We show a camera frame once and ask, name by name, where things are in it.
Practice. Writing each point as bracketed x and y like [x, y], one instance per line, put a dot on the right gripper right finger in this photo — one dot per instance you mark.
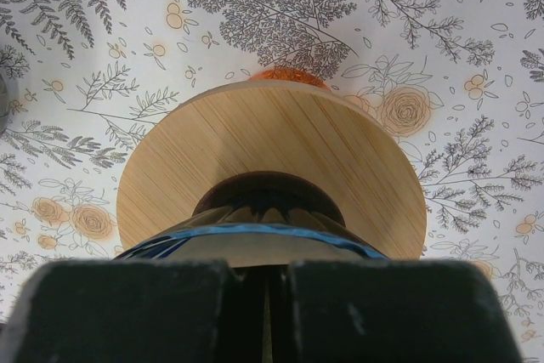
[389, 311]

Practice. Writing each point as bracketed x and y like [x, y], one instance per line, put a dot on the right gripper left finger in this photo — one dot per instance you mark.
[131, 311]

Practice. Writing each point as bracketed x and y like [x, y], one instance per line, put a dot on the orange glass carafe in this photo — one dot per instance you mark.
[292, 75]

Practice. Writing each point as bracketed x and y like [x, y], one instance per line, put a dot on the floral tablecloth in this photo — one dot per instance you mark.
[457, 83]

